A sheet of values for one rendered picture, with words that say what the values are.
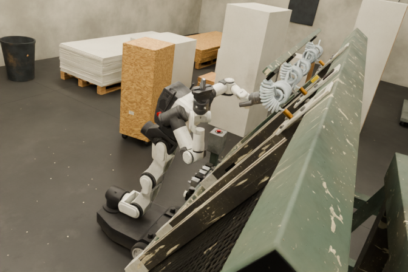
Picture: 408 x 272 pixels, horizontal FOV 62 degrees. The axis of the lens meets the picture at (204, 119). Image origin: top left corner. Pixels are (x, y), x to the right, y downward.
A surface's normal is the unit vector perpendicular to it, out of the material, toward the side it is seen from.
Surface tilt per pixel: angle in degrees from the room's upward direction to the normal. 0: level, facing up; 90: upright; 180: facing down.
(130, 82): 90
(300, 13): 90
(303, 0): 90
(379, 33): 90
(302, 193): 32
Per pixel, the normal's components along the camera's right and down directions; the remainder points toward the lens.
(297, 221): 0.59, -0.61
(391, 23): -0.51, 0.29
